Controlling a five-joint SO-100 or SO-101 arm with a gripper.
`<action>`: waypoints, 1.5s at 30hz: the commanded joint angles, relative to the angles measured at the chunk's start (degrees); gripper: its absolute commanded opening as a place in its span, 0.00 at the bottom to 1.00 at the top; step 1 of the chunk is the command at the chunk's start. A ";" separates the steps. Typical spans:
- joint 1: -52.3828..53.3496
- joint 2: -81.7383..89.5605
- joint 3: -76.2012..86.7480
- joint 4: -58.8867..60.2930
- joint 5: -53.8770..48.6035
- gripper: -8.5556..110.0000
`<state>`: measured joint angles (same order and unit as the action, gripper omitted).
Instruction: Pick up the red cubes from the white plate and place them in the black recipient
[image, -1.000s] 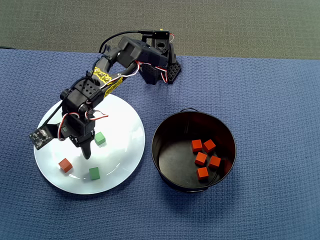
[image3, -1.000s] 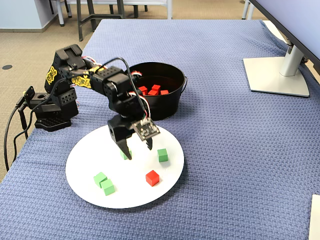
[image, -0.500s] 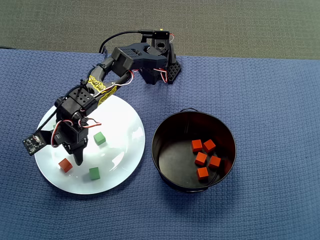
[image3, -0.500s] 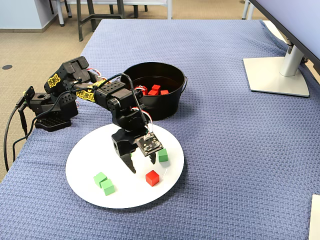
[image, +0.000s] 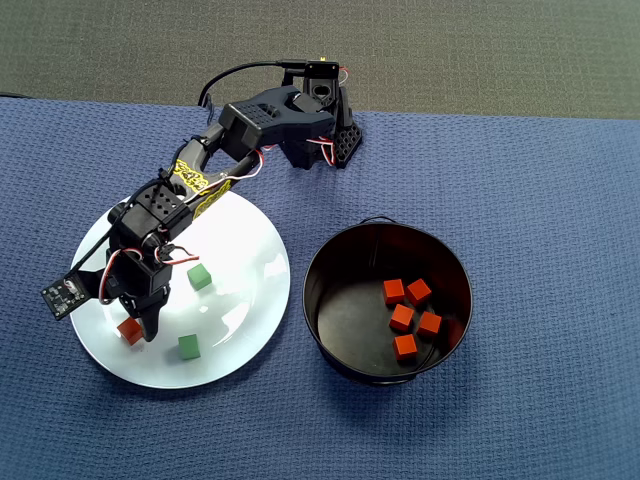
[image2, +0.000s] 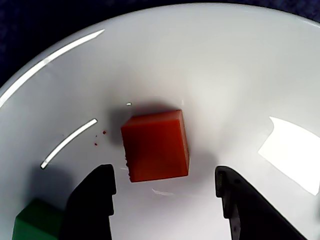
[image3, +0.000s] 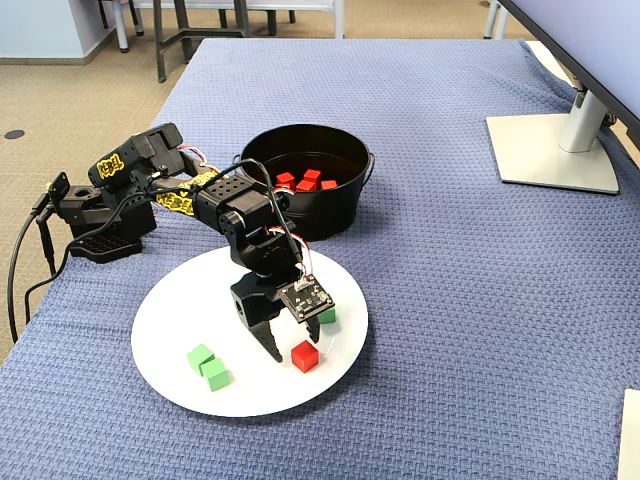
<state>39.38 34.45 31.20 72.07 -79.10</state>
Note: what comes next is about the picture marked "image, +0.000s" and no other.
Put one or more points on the black metal bucket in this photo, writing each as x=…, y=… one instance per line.
x=350, y=310

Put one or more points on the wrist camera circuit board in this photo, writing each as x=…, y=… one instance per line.
x=62, y=296

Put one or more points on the green cube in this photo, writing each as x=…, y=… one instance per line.
x=189, y=347
x=199, y=277

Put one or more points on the blue woven table cloth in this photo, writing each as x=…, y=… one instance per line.
x=525, y=250

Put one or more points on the red cube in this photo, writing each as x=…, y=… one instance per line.
x=429, y=324
x=129, y=331
x=405, y=347
x=419, y=292
x=402, y=317
x=393, y=291

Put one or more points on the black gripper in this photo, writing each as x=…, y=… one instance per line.
x=149, y=306

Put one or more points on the white round plate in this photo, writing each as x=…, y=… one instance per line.
x=240, y=280

